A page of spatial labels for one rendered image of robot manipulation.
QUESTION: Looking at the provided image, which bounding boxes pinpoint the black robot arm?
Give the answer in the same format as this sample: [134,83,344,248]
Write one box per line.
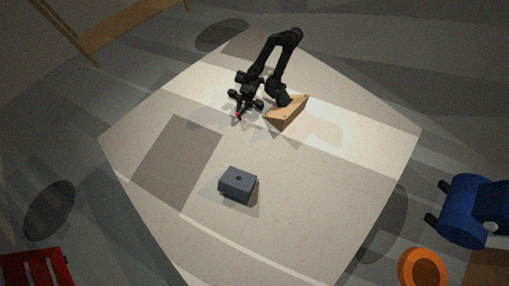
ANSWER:
[234,27,303,107]

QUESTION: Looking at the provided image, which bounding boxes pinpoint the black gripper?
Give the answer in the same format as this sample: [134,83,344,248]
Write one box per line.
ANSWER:
[227,89,264,115]

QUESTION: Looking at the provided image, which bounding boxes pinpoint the grey square panel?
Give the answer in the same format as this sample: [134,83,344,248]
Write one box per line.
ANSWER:
[217,165,257,205]

